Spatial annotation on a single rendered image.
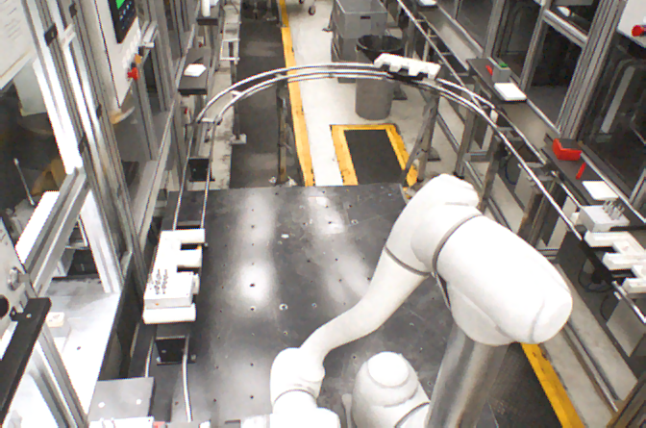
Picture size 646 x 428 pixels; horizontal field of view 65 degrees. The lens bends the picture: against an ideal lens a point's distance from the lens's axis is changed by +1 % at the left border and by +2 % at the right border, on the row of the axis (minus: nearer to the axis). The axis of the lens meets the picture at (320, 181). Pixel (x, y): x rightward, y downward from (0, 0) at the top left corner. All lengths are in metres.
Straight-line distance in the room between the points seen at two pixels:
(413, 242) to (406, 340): 0.86
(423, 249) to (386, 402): 0.53
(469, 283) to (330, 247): 1.21
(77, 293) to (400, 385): 0.95
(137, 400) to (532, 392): 1.77
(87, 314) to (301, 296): 0.69
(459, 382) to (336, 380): 0.65
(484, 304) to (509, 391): 1.74
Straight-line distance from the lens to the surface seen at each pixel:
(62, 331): 1.55
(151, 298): 1.56
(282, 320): 1.77
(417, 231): 0.92
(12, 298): 1.01
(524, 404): 2.57
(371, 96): 4.17
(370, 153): 3.83
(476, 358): 0.99
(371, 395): 1.35
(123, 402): 1.40
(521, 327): 0.85
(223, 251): 2.01
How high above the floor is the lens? 2.07
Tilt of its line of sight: 36 degrees down
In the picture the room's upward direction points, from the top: 3 degrees clockwise
